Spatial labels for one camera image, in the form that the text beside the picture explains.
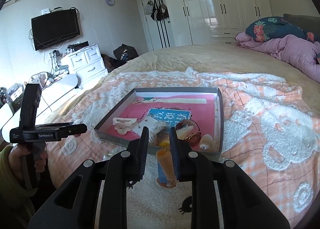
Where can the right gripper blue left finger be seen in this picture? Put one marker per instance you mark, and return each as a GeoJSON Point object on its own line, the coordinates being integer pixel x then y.
{"type": "Point", "coordinates": [141, 154]}

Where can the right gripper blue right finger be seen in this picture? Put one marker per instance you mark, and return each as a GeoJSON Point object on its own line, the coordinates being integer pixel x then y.
{"type": "Point", "coordinates": [176, 153]}

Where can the brown amber bangle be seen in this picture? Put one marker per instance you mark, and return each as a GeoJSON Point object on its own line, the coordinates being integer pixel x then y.
{"type": "Point", "coordinates": [189, 131]}

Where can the clear plastic jewelry bag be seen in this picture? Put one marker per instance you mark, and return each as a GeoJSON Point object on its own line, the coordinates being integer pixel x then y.
{"type": "Point", "coordinates": [158, 129]}

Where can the clear round hair clip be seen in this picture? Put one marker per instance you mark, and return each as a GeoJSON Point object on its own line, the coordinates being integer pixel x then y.
{"type": "Point", "coordinates": [206, 142]}

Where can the beige hair claw clip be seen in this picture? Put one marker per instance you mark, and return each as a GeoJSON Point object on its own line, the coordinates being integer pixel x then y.
{"type": "Point", "coordinates": [123, 125]}

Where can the green sleeve forearm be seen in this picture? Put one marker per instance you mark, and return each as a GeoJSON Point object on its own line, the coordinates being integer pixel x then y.
{"type": "Point", "coordinates": [15, 198]}

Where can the left hand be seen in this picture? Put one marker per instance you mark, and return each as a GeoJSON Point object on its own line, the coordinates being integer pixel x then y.
{"type": "Point", "coordinates": [19, 157]}

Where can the pink book blue label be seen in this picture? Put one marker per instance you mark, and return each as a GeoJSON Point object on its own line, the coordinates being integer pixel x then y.
{"type": "Point", "coordinates": [172, 110]}

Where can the white curved vanity table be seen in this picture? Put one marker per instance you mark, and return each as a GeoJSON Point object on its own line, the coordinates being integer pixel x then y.
{"type": "Point", "coordinates": [52, 98]}

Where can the grey shallow cardboard tray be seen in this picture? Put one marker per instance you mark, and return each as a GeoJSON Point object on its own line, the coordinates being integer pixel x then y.
{"type": "Point", "coordinates": [105, 128]}

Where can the black hair scrunchie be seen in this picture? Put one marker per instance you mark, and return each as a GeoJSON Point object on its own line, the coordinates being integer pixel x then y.
{"type": "Point", "coordinates": [186, 206]}

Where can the white drawer dresser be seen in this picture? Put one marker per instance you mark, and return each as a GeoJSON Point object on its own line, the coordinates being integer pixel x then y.
{"type": "Point", "coordinates": [87, 64]}

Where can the black bag on floor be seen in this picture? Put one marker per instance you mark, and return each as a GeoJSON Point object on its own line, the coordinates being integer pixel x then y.
{"type": "Point", "coordinates": [125, 53]}

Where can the beige bed cover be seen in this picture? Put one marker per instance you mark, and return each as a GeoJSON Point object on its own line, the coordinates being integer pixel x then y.
{"type": "Point", "coordinates": [212, 59]}

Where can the white door with bags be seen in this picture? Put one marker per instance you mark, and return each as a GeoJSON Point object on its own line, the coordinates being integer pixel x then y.
{"type": "Point", "coordinates": [156, 24]}

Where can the white glossy wardrobe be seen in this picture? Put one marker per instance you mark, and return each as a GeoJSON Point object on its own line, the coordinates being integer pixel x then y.
{"type": "Point", "coordinates": [207, 6]}

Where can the blue floral pillow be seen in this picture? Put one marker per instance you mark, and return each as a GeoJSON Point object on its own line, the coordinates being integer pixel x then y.
{"type": "Point", "coordinates": [269, 28]}

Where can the pink quilt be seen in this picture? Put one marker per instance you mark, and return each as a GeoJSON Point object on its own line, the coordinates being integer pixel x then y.
{"type": "Point", "coordinates": [299, 53]}

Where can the black wall television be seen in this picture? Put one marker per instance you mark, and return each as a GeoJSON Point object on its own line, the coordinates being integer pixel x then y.
{"type": "Point", "coordinates": [54, 28]}

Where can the round wall clock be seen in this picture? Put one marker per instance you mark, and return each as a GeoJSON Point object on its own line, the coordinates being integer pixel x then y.
{"type": "Point", "coordinates": [110, 2]}

